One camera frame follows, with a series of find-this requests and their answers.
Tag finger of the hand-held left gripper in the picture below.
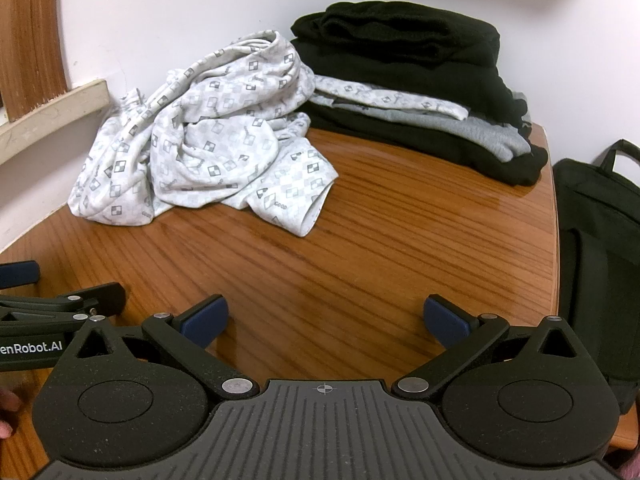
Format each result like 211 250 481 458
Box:
0 260 40 289
0 282 126 328

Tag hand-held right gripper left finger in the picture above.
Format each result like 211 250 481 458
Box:
75 294 261 402

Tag person's left hand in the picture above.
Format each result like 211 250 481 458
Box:
0 389 21 440

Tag wooden window frame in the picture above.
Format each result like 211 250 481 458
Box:
0 0 68 121

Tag black folded sweater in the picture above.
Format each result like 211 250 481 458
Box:
290 1 501 68

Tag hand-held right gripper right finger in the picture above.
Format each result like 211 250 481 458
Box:
391 295 583 403

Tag black bag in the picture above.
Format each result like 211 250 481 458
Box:
552 140 640 416

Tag grey folded garment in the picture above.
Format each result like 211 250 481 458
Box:
370 105 533 161

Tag cream window sill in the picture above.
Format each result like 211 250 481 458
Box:
0 79 111 166

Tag white patterned pants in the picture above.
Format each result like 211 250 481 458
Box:
67 30 338 238

